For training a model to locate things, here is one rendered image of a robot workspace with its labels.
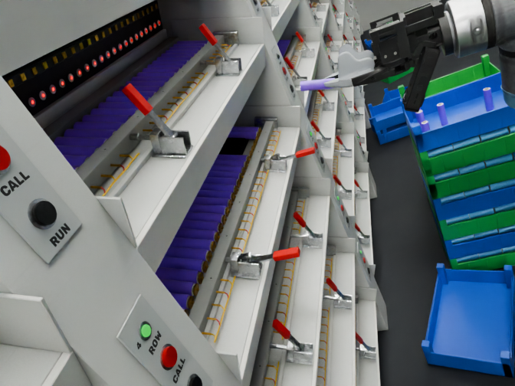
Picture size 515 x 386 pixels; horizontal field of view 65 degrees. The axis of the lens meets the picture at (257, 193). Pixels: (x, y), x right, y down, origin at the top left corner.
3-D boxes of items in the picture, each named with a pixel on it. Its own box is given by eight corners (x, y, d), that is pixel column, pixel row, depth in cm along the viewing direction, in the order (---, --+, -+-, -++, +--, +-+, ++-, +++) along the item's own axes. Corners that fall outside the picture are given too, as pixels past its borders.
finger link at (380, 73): (349, 71, 72) (398, 53, 69) (352, 80, 73) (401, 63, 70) (350, 80, 68) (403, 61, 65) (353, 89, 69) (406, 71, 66)
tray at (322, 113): (337, 101, 158) (339, 66, 150) (331, 188, 110) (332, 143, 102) (286, 100, 162) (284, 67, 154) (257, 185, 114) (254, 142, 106)
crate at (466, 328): (441, 280, 130) (436, 263, 127) (516, 283, 118) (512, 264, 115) (427, 363, 111) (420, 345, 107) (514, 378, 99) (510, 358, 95)
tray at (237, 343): (300, 145, 93) (300, 106, 88) (245, 406, 45) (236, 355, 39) (217, 142, 97) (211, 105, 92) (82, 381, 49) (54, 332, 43)
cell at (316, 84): (300, 90, 75) (336, 86, 73) (300, 80, 75) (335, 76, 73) (301, 92, 77) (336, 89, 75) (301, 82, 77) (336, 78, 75)
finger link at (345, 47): (319, 50, 75) (369, 34, 71) (329, 80, 78) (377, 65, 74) (316, 57, 73) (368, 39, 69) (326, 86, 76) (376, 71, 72)
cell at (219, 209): (191, 210, 68) (228, 212, 66) (188, 217, 66) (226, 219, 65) (189, 201, 66) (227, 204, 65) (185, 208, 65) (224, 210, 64)
